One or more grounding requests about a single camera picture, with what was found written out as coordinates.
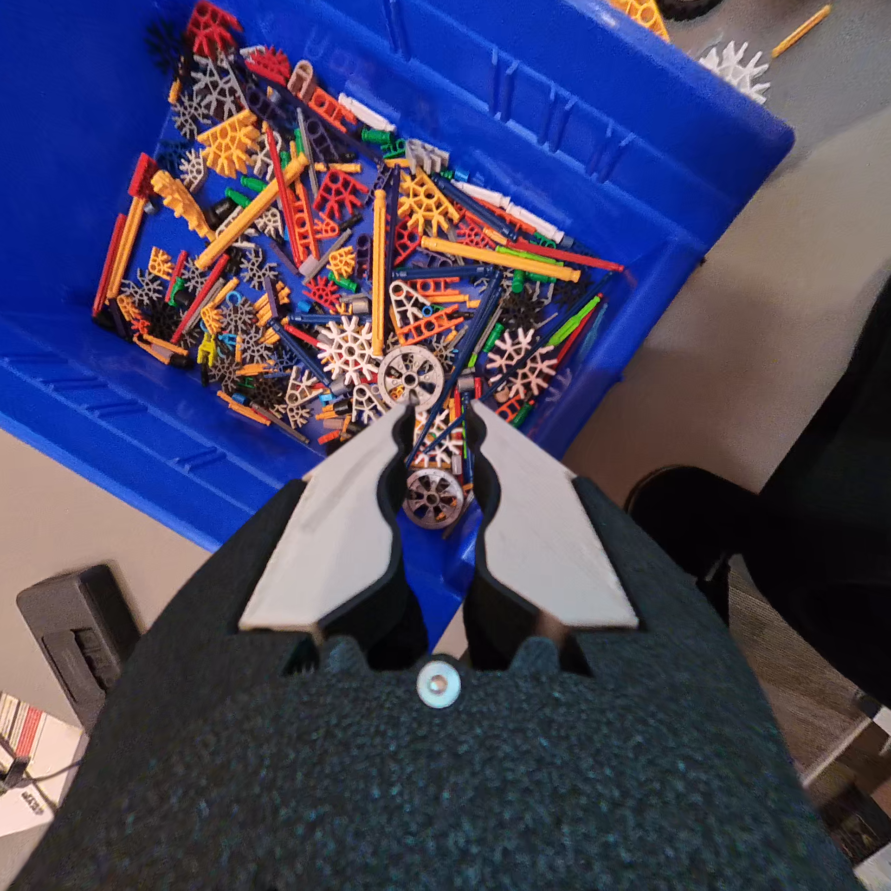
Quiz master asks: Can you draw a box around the pile of colourful toy pieces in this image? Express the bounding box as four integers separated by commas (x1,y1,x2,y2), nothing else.
90,0,627,531

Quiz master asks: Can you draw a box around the yellow fan toy connector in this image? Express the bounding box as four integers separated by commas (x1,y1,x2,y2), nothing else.
609,0,671,40

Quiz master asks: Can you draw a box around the grey spoked toy wheel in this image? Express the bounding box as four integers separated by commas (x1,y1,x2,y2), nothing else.
404,468,465,530

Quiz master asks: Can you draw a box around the white snowflake toy connector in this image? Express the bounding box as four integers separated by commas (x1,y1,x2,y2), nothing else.
696,40,772,105

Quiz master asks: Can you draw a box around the orange short toy rod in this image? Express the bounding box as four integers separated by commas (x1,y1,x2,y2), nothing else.
771,6,833,58

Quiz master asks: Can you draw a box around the blue plastic bin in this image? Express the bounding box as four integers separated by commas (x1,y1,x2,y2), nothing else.
0,0,796,652

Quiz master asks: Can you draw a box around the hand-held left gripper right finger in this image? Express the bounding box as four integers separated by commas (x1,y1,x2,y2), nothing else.
465,400,640,631

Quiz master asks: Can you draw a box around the white printed leaflet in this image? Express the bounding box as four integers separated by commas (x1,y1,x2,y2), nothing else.
0,689,89,836

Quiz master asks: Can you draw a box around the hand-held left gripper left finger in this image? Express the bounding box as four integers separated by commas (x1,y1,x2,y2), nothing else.
239,404,415,631

